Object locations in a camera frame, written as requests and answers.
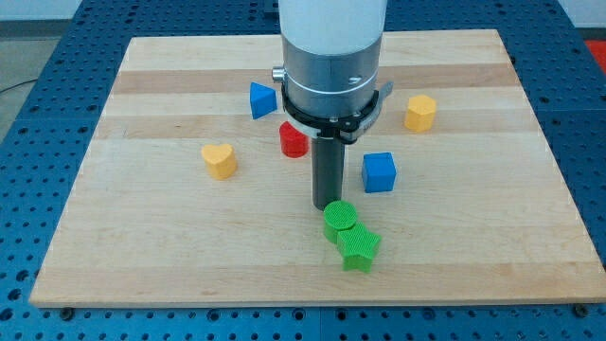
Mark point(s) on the green star block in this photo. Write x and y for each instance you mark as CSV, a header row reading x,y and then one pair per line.
x,y
358,247

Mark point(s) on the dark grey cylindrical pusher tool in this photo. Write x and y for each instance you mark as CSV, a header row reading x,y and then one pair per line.
x,y
328,160

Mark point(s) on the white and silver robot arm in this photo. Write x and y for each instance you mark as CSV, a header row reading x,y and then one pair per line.
x,y
331,51

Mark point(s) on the yellow hexagon block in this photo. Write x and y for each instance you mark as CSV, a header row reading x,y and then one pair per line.
x,y
420,114

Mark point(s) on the yellow heart block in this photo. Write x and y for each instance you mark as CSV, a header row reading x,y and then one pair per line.
x,y
220,160

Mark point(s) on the blue triangle block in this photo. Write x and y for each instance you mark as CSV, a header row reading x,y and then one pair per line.
x,y
262,100

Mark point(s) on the blue cube block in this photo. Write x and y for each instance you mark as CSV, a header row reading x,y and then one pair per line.
x,y
378,172

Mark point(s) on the red cylinder block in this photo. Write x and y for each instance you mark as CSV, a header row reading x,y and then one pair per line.
x,y
292,143

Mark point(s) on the green cylinder block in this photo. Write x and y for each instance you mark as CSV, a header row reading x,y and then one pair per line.
x,y
338,216

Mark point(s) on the light wooden board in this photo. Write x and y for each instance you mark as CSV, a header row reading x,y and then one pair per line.
x,y
479,213

